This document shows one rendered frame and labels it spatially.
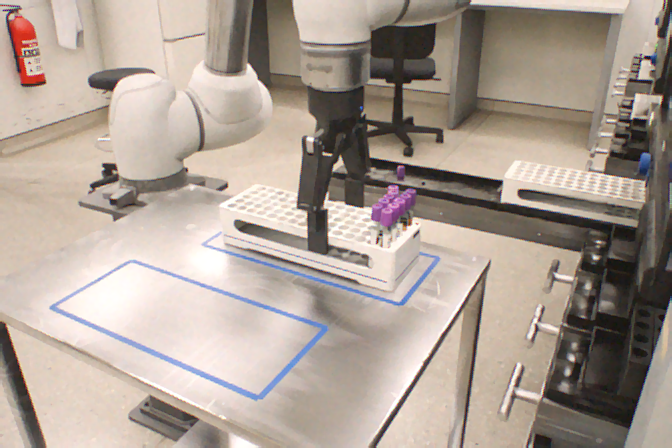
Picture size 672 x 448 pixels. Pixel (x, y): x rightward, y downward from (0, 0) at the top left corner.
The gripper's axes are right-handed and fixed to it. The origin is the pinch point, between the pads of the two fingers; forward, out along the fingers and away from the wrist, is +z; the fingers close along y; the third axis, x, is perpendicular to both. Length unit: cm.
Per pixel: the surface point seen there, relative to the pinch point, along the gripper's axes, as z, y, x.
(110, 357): 5.6, 33.1, -11.4
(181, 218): 5.7, 1.7, -29.9
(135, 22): 15, -226, -290
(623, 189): 2, -38, 36
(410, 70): 36, -261, -98
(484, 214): 8.5, -30.7, 13.7
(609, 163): 9, -72, 31
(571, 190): 1.5, -33.1, 27.8
